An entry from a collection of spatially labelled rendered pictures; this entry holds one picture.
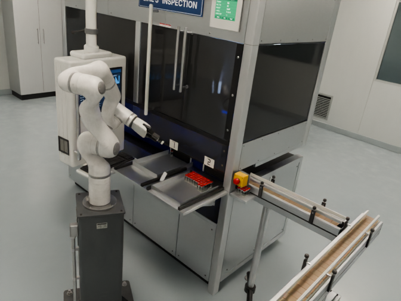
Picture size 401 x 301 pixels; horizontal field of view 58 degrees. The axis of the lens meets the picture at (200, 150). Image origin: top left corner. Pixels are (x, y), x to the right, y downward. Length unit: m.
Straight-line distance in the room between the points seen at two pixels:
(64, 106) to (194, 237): 1.30
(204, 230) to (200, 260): 0.27
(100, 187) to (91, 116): 0.44
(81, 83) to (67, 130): 0.95
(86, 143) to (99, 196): 0.31
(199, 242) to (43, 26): 5.14
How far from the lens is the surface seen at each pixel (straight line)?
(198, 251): 2.78
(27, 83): 7.00
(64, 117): 2.64
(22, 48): 6.87
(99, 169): 2.05
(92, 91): 1.73
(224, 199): 2.40
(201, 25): 2.31
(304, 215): 2.24
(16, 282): 3.07
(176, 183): 2.38
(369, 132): 6.78
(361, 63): 6.69
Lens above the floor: 2.03
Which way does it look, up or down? 23 degrees down
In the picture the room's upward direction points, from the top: 7 degrees clockwise
